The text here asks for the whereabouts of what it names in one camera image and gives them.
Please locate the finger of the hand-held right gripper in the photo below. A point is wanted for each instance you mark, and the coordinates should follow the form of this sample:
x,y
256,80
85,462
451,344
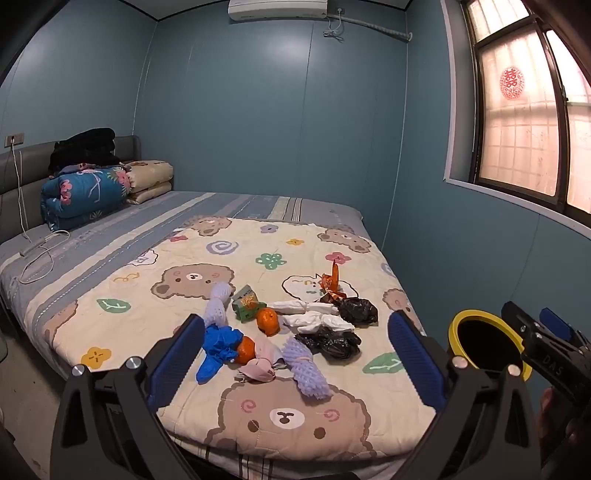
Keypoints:
x,y
519,321
556,323

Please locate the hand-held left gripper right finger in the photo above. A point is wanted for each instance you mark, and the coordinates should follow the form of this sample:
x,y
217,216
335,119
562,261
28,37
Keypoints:
x,y
415,355

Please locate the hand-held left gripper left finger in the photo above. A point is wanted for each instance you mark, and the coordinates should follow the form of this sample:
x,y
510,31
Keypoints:
x,y
178,355

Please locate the blue glove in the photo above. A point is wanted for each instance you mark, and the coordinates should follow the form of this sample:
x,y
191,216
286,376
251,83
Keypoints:
x,y
217,346

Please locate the yellow rimmed black trash bin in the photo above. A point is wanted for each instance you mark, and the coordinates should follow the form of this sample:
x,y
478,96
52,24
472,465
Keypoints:
x,y
455,332

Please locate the purple foam fruit net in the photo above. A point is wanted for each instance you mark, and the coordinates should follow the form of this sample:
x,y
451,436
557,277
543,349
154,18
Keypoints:
x,y
304,369
217,304

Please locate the orange tangerine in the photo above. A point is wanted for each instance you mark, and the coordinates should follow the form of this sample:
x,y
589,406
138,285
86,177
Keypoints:
x,y
247,351
268,321

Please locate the black plastic bag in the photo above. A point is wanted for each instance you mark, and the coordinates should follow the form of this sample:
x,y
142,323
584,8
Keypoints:
x,y
355,310
330,344

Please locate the pink paper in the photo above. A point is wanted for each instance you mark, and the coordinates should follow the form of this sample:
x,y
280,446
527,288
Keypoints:
x,y
261,364

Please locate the green snack packet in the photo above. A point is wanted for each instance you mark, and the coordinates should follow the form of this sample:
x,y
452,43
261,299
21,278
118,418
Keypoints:
x,y
244,302

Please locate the white tissue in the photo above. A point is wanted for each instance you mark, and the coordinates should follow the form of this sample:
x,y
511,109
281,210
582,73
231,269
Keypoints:
x,y
291,305
314,321

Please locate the orange snack wrapper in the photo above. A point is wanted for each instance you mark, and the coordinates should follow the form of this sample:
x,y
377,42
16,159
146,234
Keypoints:
x,y
332,286

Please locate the person's right hand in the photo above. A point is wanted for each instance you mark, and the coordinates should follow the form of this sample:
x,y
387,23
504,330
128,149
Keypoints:
x,y
547,404

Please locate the bear printed blanket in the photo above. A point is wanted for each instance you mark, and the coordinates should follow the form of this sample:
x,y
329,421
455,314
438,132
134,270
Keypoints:
x,y
138,323

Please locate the bed with striped sheet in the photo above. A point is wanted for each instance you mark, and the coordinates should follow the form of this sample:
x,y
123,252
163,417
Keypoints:
x,y
138,217

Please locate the white power strip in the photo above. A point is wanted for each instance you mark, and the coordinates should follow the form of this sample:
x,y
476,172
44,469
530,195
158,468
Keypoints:
x,y
34,247

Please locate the beige folded pillows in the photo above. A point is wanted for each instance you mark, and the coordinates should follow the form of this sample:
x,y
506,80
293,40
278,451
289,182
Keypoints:
x,y
150,177

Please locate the brown framed window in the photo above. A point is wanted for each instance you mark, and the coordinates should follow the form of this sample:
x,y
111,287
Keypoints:
x,y
517,138

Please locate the folded blue floral quilt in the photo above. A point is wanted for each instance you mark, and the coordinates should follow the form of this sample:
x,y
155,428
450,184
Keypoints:
x,y
83,194

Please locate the black clothing pile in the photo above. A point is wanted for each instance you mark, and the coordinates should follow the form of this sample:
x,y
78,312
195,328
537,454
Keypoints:
x,y
83,147

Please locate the grey padded headboard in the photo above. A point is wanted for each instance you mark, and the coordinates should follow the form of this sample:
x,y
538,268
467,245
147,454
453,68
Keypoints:
x,y
27,175

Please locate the red paper window cutout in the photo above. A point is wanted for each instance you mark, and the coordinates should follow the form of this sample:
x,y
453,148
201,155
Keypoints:
x,y
512,83

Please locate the grey wrapped air conditioner pipe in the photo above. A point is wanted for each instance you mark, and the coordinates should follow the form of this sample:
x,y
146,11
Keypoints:
x,y
378,28

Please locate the white air conditioner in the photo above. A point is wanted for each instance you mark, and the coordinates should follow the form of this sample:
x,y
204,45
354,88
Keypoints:
x,y
277,9

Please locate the wall socket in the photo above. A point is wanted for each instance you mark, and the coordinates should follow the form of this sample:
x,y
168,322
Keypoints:
x,y
14,140

